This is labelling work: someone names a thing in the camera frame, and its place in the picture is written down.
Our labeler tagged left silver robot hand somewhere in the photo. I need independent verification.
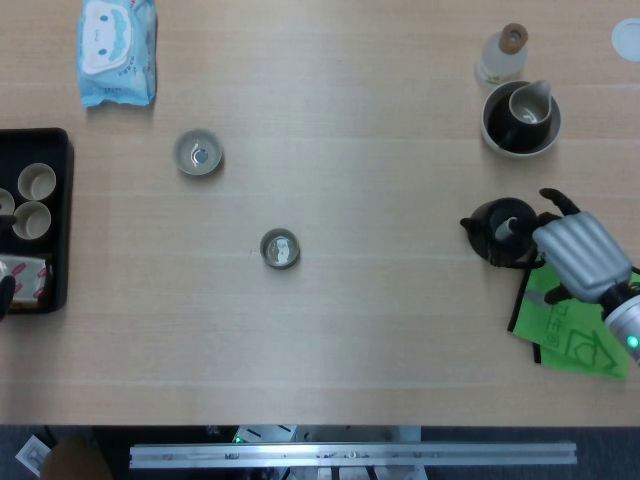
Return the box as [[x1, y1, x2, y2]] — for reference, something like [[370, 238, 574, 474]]
[[0, 199, 21, 324]]

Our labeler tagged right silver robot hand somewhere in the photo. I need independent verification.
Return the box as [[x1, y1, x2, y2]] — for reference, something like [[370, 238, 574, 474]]
[[493, 187, 634, 306]]

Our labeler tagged black teapot with handle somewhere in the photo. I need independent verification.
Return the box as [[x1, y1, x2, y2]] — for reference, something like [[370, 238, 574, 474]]
[[459, 197, 544, 271]]

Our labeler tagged small dark grey teacup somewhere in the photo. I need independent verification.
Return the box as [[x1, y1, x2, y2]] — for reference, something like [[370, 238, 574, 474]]
[[259, 228, 302, 272]]

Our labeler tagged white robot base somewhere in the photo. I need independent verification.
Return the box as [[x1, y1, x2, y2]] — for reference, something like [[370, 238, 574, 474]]
[[207, 424, 426, 480]]

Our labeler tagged silver red snack packet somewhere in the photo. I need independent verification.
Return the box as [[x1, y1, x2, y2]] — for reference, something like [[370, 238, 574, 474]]
[[0, 252, 54, 307]]

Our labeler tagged beige paper cup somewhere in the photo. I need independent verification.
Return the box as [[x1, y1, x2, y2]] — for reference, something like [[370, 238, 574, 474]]
[[17, 162, 57, 202], [0, 187, 16, 226], [10, 200, 53, 241]]

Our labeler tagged green microfiber cloth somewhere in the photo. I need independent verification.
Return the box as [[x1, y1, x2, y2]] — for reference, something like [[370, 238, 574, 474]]
[[507, 264, 632, 381]]

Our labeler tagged black plastic tray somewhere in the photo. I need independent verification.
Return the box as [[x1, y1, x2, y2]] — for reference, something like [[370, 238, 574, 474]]
[[0, 127, 75, 315]]

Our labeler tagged dark pitcher beige inside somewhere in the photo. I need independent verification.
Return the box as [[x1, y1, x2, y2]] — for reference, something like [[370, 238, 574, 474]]
[[499, 78, 555, 152]]

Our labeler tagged white floor socket box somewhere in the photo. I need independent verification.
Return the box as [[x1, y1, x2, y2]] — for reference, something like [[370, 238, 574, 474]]
[[14, 434, 51, 476]]

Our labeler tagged white bowl black inside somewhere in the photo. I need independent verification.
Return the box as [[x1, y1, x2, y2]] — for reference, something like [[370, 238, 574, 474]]
[[480, 80, 562, 160]]

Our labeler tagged brown rounded object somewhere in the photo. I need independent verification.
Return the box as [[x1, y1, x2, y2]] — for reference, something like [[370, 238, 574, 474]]
[[40, 437, 114, 480]]

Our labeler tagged glass bottle wooden stopper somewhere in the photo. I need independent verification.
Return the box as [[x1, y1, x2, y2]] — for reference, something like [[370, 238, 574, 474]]
[[473, 22, 530, 90]]

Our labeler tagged wide grey tea bowl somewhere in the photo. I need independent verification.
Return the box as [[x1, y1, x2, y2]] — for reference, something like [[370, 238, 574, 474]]
[[172, 128, 225, 177]]

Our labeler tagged blue wet wipes pack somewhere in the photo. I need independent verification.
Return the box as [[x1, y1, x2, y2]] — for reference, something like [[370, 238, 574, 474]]
[[75, 0, 159, 110]]

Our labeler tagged aluminium profile rail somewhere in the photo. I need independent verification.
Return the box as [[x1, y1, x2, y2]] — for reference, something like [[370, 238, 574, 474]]
[[128, 440, 579, 470]]

